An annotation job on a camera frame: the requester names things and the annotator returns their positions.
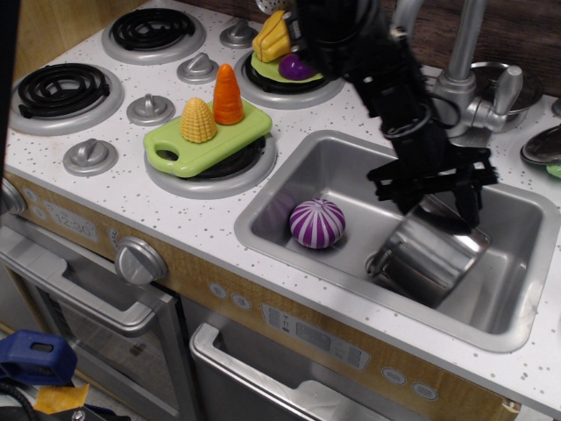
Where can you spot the front right stove burner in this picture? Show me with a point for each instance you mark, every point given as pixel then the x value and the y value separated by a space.
pixel 237 174

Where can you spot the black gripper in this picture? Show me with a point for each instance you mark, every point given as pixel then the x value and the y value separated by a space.
pixel 427 162

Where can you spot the green toy item right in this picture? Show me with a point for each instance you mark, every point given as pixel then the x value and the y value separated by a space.
pixel 554 170

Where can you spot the silver toy faucet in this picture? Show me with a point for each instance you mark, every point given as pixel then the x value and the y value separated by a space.
pixel 473 120

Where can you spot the back left stove burner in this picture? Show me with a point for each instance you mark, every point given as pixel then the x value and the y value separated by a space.
pixel 153 36

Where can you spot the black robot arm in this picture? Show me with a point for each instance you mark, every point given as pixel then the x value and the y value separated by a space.
pixel 356 41

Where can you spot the purple toy eggplant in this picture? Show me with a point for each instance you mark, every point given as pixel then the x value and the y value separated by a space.
pixel 291 67

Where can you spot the blue clamp tool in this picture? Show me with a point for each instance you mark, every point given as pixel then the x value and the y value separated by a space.
pixel 37 359

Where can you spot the silver sink basin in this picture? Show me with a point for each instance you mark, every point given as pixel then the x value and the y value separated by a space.
pixel 493 307

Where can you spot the front left stove burner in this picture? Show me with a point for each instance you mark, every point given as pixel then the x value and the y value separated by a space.
pixel 63 99

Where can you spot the toy dishwasher door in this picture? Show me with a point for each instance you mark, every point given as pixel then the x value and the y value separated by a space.
pixel 243 375

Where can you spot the silver pan lid right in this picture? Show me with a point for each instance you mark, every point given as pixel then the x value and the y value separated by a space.
pixel 543 148

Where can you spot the silver oven dial left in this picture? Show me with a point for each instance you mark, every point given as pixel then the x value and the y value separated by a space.
pixel 12 202

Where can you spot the silver metal bowl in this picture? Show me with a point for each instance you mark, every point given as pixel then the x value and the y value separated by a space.
pixel 487 74

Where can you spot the silver stove knob front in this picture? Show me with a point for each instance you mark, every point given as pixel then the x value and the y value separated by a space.
pixel 90 157

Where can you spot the silver stove knob back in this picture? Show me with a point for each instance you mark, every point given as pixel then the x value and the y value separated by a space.
pixel 238 36

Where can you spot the purple striped toy onion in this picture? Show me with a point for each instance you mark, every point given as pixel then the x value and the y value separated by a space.
pixel 317 223

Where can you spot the stove burner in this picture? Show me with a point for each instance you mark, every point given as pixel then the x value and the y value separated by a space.
pixel 63 99
pixel 266 92
pixel 153 36
pixel 237 174

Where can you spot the yellow tape piece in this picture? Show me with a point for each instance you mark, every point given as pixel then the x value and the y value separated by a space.
pixel 54 399

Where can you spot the silver slotted spoon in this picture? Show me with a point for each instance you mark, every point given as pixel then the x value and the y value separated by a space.
pixel 270 6

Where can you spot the silver oven dial knob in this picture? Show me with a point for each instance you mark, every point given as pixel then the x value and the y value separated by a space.
pixel 138 263

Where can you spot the silver stove knob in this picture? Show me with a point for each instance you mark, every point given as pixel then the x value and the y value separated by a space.
pixel 150 110
pixel 238 36
pixel 200 69
pixel 90 157

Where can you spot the stainless steel pot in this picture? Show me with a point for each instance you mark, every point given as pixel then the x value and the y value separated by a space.
pixel 428 254

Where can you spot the silver stove knob middle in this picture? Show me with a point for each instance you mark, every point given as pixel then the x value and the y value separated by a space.
pixel 150 110

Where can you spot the orange toy carrot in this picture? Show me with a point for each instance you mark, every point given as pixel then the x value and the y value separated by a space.
pixel 228 107

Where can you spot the back right stove burner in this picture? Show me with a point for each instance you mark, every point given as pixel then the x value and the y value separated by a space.
pixel 266 92

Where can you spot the silver stove knob upper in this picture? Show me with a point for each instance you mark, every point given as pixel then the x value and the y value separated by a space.
pixel 200 69

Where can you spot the green toy plate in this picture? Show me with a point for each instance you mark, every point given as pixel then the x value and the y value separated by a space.
pixel 270 70

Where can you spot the green toy cutting board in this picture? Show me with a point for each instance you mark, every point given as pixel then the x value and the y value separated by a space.
pixel 168 152

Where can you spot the dark foreground post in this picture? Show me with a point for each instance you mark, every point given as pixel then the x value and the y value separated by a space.
pixel 10 12

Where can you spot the toy oven door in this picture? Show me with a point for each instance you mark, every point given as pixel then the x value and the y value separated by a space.
pixel 127 338

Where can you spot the yellow toy bell pepper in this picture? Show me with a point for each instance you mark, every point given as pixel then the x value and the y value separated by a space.
pixel 273 41

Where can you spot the yellow toy corn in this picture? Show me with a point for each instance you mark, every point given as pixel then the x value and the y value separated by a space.
pixel 197 123

